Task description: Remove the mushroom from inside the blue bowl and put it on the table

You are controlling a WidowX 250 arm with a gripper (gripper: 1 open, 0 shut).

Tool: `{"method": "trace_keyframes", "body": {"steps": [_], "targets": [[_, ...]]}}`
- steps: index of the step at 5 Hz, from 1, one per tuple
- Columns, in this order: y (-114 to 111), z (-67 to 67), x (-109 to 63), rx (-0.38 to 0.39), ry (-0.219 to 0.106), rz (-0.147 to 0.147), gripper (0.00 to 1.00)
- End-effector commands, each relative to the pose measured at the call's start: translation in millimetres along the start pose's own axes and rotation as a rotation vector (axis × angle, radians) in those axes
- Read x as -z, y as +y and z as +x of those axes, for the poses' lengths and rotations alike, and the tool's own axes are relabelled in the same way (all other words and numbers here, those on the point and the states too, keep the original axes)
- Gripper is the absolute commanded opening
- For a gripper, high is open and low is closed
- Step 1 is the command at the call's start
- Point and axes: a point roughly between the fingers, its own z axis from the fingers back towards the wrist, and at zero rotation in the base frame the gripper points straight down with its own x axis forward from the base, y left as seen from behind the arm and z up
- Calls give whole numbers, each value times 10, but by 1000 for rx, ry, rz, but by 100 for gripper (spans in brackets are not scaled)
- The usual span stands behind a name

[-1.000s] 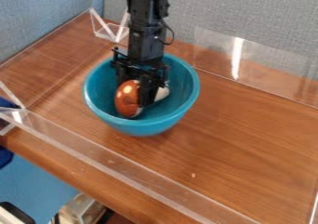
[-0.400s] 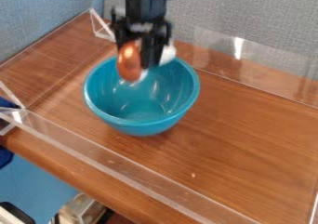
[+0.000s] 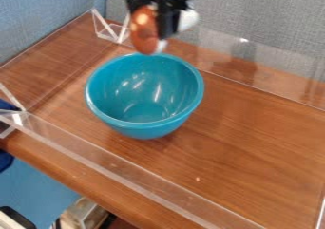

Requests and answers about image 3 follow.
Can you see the metal table leg bracket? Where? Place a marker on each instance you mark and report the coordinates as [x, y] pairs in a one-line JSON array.
[[82, 215]]

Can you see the clear acrylic front barrier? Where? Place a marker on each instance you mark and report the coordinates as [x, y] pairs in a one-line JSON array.
[[152, 186]]

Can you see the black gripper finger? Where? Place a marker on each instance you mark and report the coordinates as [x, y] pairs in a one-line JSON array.
[[168, 18], [137, 4]]

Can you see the clear acrylic back barrier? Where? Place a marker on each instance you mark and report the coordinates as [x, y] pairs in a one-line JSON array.
[[274, 70]]

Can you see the clear acrylic barrier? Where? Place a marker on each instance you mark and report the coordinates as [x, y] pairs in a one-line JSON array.
[[274, 70], [152, 186]]

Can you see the blue cloth object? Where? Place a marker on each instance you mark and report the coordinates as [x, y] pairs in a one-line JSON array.
[[6, 157]]

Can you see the black object bottom left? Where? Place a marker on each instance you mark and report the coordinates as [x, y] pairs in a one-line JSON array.
[[12, 220]]

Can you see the brown white toy mushroom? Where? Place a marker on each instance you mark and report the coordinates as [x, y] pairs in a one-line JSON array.
[[144, 27]]

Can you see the blue bowl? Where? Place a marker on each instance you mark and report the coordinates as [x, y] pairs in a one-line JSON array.
[[144, 95]]

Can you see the clear acrylic corner bracket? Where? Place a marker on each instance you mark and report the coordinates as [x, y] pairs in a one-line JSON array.
[[112, 31]]

